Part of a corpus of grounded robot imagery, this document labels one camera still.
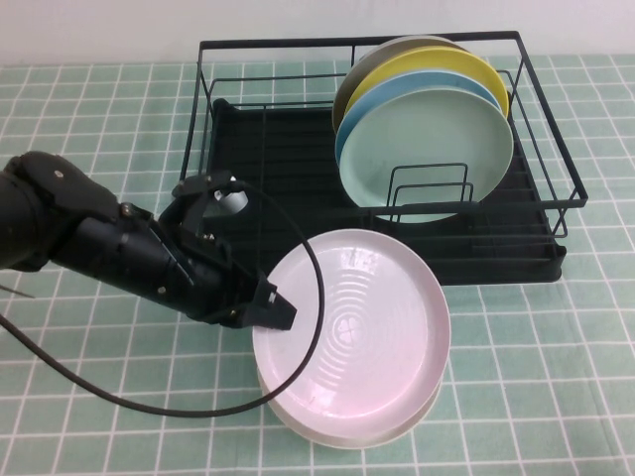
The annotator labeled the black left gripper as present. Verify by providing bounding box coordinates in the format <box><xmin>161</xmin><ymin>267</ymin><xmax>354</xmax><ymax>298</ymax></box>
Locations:
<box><xmin>147</xmin><ymin>216</ymin><xmax>299</xmax><ymax>333</ymax></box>

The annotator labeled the pink plate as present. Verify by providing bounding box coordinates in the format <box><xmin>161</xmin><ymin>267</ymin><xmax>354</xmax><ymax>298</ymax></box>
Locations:
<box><xmin>251</xmin><ymin>227</ymin><xmax>452</xmax><ymax>432</ymax></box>

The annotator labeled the white plate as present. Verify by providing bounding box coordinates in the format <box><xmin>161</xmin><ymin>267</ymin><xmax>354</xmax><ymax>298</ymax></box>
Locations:
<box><xmin>256</xmin><ymin>366</ymin><xmax>444</xmax><ymax>451</ymax></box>

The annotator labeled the mint green plate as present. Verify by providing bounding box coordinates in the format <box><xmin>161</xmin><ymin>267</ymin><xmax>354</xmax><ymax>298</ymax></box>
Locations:
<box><xmin>338</xmin><ymin>88</ymin><xmax>515</xmax><ymax>226</ymax></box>

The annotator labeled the blue plate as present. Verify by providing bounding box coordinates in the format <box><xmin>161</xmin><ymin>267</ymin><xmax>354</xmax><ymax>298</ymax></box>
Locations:
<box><xmin>334</xmin><ymin>70</ymin><xmax>502</xmax><ymax>161</ymax></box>

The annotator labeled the grey plate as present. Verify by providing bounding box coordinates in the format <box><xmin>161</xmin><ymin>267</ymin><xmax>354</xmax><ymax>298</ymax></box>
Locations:
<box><xmin>330</xmin><ymin>35</ymin><xmax>470</xmax><ymax>136</ymax></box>

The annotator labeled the yellow plate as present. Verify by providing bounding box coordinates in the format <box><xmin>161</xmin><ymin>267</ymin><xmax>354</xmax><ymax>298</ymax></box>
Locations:
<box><xmin>341</xmin><ymin>47</ymin><xmax>511</xmax><ymax>120</ymax></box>

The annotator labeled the black plastic drip tray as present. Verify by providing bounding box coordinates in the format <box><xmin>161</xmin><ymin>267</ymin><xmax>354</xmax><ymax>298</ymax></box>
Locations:
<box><xmin>190</xmin><ymin>97</ymin><xmax>569</xmax><ymax>287</ymax></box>

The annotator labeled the green checked tablecloth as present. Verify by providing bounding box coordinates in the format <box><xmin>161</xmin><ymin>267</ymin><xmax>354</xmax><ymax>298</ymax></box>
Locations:
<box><xmin>0</xmin><ymin>52</ymin><xmax>635</xmax><ymax>476</ymax></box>

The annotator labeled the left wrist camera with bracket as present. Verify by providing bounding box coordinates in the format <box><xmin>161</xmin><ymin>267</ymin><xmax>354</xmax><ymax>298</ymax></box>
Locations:
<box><xmin>171</xmin><ymin>170</ymin><xmax>250</xmax><ymax>240</ymax></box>

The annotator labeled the black cable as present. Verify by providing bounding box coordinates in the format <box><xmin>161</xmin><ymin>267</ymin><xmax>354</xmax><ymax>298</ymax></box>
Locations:
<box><xmin>0</xmin><ymin>180</ymin><xmax>326</xmax><ymax>417</ymax></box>

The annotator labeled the thin grey wire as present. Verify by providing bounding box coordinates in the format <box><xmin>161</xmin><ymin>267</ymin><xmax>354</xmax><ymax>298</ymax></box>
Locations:
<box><xmin>0</xmin><ymin>283</ymin><xmax>37</xmax><ymax>300</ymax></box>

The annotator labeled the black wire dish rack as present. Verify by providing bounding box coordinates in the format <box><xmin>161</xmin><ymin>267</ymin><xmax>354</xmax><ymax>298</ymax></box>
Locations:
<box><xmin>174</xmin><ymin>31</ymin><xmax>590</xmax><ymax>250</ymax></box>

